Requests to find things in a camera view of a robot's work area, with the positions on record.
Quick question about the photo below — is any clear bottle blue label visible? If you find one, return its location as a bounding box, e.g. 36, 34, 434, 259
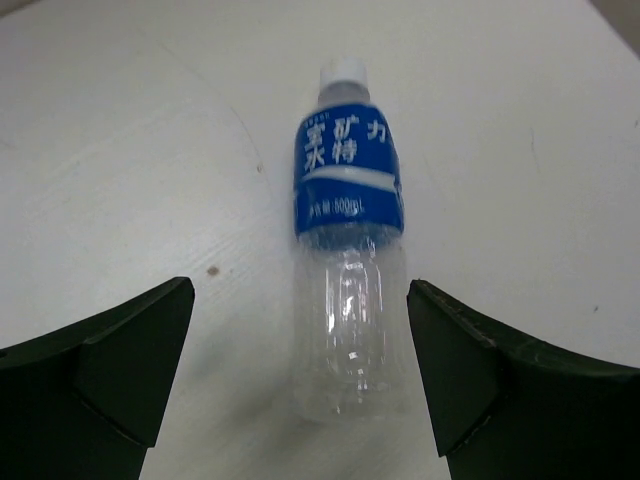
293, 58, 406, 421

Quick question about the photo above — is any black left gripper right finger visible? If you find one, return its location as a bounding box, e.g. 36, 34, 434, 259
407, 280, 639, 479

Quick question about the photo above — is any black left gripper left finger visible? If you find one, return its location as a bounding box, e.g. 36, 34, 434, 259
1, 277, 194, 479

